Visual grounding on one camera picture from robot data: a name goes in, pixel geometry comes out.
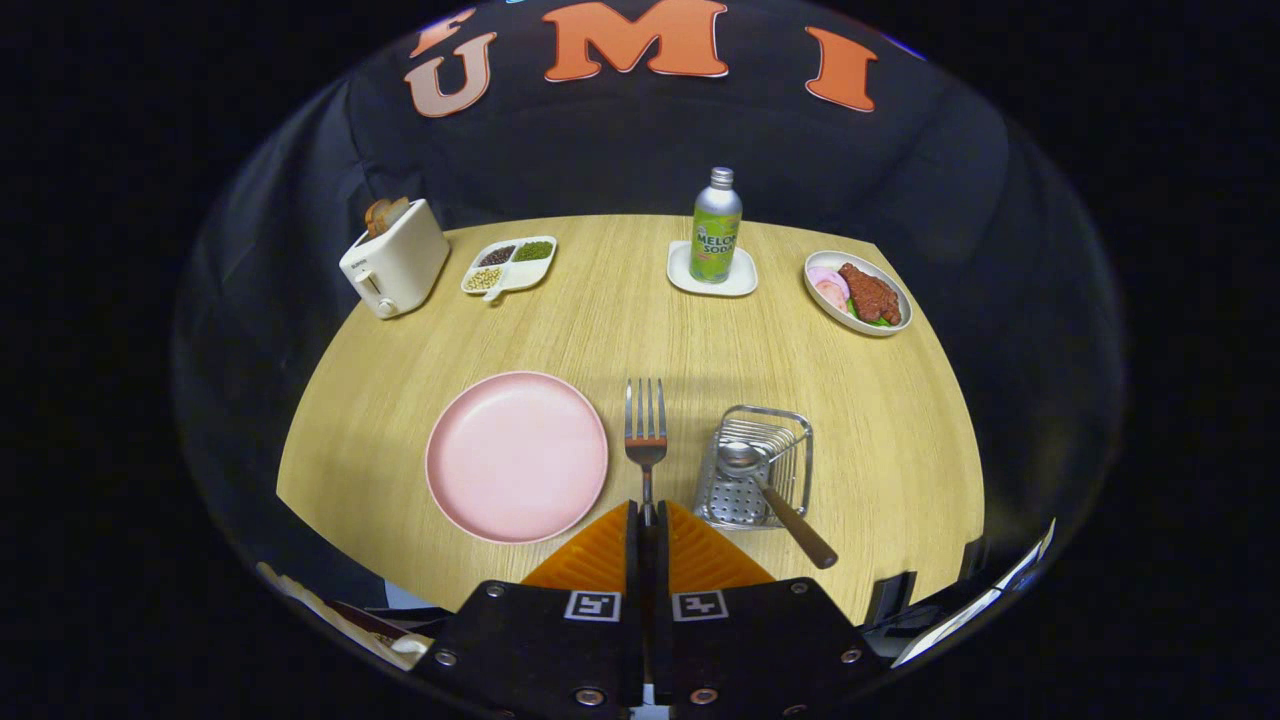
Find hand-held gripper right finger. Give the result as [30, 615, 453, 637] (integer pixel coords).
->
[655, 500, 886, 716]

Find white plate of food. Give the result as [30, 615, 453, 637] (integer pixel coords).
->
[803, 250, 913, 337]

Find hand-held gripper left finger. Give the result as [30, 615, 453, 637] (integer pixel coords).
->
[432, 500, 641, 716]

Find brown fried meat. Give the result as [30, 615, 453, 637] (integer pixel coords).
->
[838, 263, 902, 326]

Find pink round plate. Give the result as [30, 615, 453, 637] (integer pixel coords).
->
[425, 371, 610, 545]

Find white square coaster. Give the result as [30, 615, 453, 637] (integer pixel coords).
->
[667, 240, 759, 298]

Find metal wire basket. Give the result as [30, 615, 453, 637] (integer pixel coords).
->
[693, 405, 814, 531]

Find white divided dish of beans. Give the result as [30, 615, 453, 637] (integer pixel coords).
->
[460, 235, 558, 303]

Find green soda bottle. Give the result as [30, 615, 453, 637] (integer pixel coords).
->
[689, 167, 744, 285]

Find spoon with brown handle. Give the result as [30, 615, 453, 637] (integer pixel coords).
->
[717, 441, 839, 571]

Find white toaster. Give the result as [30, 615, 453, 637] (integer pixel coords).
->
[339, 198, 451, 320]

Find pink ham slices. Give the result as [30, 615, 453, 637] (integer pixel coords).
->
[808, 266, 851, 311]

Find toast slices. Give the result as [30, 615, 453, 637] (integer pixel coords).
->
[364, 196, 410, 239]

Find fork with brown handle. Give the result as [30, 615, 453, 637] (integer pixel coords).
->
[624, 378, 669, 526]

